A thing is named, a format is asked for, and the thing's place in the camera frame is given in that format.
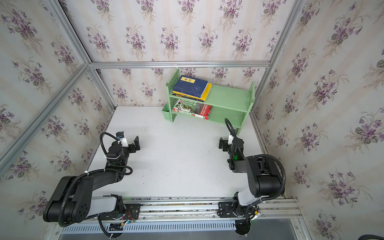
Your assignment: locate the green red plant book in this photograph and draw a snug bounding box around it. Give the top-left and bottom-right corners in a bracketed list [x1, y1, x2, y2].
[173, 100, 212, 120]

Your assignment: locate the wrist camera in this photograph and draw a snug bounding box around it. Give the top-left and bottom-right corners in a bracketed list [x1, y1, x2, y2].
[116, 131, 128, 148]
[228, 134, 234, 145]

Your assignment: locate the aluminium frame horizontal bar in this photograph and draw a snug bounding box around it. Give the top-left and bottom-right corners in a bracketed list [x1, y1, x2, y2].
[88, 61, 271, 69]

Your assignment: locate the aluminium mounting rail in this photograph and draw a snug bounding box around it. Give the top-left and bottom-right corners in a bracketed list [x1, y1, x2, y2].
[52, 196, 303, 224]

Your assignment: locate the dark blue hardcover book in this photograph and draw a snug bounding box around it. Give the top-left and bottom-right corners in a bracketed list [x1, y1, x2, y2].
[172, 91, 207, 101]

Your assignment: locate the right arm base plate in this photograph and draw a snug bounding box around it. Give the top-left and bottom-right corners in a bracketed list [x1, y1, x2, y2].
[217, 201, 241, 218]

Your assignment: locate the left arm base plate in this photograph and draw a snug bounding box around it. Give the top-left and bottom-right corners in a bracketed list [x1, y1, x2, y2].
[100, 204, 142, 221]

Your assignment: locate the green wooden bookshelf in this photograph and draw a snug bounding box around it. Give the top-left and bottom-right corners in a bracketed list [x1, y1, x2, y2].
[163, 69, 256, 134]

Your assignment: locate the blue thin booklet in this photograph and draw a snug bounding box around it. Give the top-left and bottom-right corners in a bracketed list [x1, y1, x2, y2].
[173, 75, 208, 97]

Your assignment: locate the white slotted cable duct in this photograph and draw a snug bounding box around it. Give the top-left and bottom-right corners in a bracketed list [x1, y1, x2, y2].
[62, 220, 236, 235]

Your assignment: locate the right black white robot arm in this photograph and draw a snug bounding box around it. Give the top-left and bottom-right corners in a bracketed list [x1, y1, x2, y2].
[218, 118, 287, 218]

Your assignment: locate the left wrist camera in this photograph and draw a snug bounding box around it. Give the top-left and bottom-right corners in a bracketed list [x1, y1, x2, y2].
[116, 131, 128, 148]

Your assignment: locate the yellow cartoon book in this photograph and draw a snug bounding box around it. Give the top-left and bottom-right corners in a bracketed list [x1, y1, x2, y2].
[183, 84, 212, 102]

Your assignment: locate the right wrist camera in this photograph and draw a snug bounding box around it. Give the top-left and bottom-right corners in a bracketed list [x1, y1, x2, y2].
[228, 134, 234, 145]

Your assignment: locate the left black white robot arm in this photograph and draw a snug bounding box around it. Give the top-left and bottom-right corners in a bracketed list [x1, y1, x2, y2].
[43, 132, 141, 227]

